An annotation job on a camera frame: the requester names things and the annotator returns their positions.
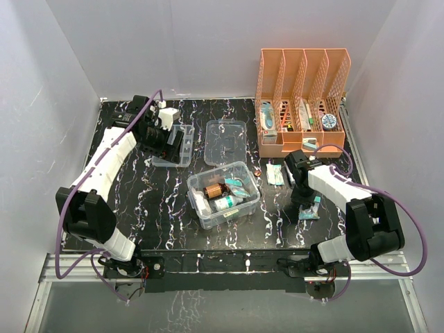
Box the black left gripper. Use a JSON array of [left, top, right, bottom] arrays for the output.
[[139, 121, 182, 164]]

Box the clear divider tray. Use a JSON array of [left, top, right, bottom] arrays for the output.
[[151, 124, 194, 168]]

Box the white blue bandage roll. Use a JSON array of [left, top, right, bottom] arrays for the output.
[[285, 167, 295, 188]]

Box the white teal dressing packet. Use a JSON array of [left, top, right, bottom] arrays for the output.
[[266, 163, 284, 186]]

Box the teal tape packet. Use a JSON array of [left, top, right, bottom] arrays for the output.
[[298, 196, 321, 220], [224, 178, 250, 198]]

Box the brown orange-capped bottle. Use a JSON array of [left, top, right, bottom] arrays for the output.
[[203, 183, 229, 199]]

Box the white gauze pad packet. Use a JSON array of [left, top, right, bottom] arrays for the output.
[[193, 191, 212, 216]]

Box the clear plastic medicine box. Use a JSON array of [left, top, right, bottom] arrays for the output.
[[187, 161, 261, 230]]

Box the white green-label bottle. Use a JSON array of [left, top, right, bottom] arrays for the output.
[[214, 195, 244, 212]]

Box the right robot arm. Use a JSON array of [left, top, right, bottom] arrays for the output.
[[284, 150, 405, 275]]

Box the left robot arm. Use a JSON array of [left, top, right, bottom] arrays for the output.
[[55, 91, 185, 277]]

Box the blue white stapler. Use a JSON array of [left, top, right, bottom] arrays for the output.
[[302, 137, 318, 151]]

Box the grey staples box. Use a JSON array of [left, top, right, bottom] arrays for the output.
[[261, 129, 278, 144]]

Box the white marker pen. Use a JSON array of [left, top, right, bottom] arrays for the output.
[[302, 99, 313, 131]]

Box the round blue patterned tin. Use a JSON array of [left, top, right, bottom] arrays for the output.
[[321, 113, 338, 131]]

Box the clear plastic box lid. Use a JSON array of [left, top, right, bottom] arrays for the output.
[[204, 119, 247, 167]]

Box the orange pen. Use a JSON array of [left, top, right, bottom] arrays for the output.
[[280, 105, 289, 128]]

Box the peach plastic desk organizer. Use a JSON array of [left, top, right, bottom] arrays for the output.
[[255, 49, 351, 158]]

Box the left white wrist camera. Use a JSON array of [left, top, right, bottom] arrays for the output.
[[155, 101, 180, 131]]

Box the aluminium frame rail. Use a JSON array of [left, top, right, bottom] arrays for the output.
[[26, 254, 429, 332]]

